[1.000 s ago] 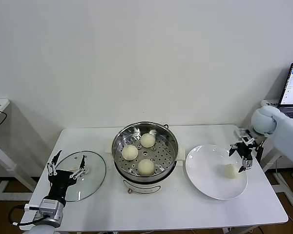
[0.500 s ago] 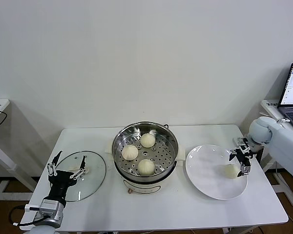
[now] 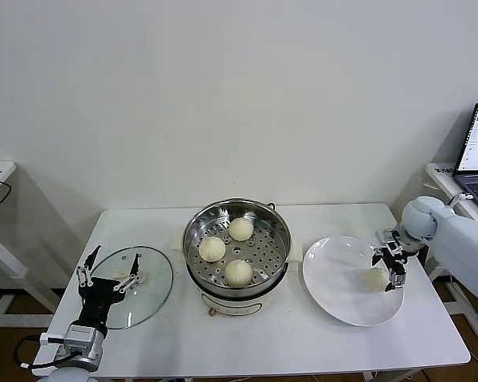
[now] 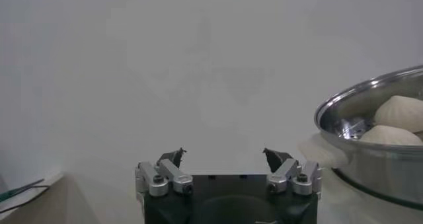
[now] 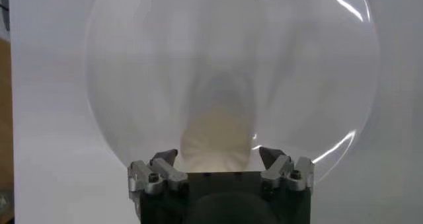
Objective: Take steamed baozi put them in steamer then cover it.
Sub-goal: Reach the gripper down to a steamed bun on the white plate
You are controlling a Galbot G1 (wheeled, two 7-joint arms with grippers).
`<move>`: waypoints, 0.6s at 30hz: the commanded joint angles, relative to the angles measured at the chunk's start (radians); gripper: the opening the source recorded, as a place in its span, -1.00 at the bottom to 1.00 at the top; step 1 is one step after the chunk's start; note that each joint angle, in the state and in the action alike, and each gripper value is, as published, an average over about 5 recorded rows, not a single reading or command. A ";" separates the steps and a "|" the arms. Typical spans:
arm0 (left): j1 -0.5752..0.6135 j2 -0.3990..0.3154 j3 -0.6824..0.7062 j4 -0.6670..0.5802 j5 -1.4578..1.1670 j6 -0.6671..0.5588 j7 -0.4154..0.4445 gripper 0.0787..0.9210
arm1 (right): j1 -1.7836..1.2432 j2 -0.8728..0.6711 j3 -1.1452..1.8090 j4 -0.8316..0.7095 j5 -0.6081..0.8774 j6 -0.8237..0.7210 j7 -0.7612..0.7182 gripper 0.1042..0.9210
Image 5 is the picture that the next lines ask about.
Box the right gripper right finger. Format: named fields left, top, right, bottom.
left=258, top=146, right=316, bottom=192

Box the large white round plate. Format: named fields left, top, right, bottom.
left=84, top=0, right=380, bottom=184

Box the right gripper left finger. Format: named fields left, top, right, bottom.
left=127, top=148, right=190, bottom=197

